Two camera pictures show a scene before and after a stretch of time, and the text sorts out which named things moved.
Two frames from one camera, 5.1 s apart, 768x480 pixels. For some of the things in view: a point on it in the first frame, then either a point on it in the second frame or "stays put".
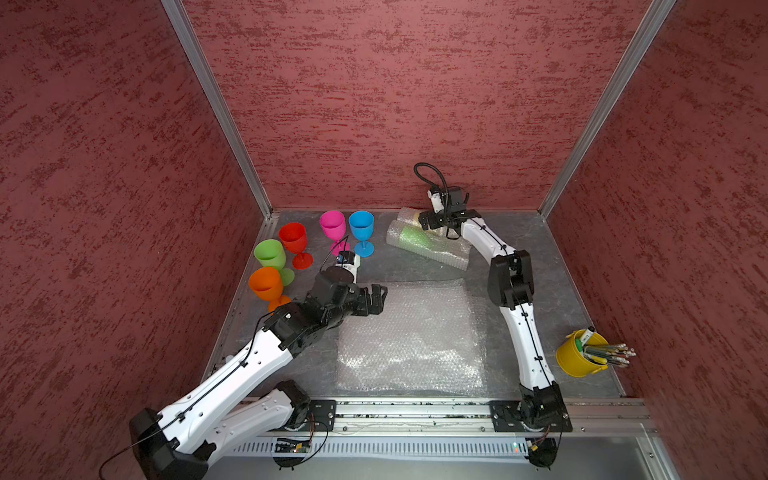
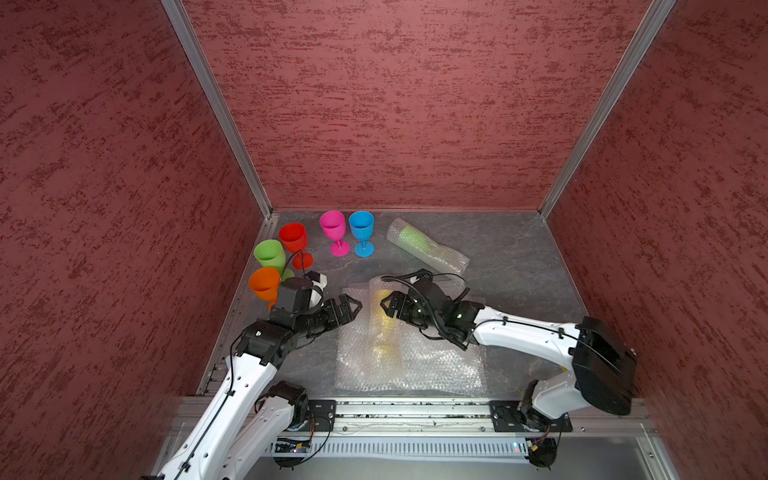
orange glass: x=266 y=285 stays put
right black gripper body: x=442 y=219 to x=411 y=312
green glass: x=271 y=254 stays put
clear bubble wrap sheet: x=424 y=341 stays put
